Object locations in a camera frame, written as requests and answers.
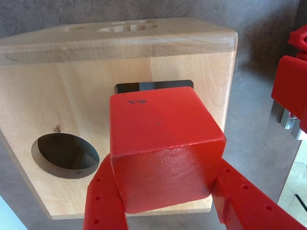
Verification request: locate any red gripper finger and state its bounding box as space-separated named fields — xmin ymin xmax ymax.
xmin=211 ymin=159 xmax=307 ymax=230
xmin=82 ymin=153 xmax=130 ymax=230

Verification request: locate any red wooden cube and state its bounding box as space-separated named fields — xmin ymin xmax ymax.
xmin=109 ymin=86 xmax=227 ymax=215

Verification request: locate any wooden shape sorter box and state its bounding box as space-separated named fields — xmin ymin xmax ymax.
xmin=0 ymin=16 xmax=239 ymax=220

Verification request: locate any black camera cable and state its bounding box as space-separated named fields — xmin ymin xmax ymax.
xmin=294 ymin=193 xmax=307 ymax=212

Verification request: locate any aluminium profile rail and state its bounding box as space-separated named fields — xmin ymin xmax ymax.
xmin=278 ymin=107 xmax=307 ymax=141

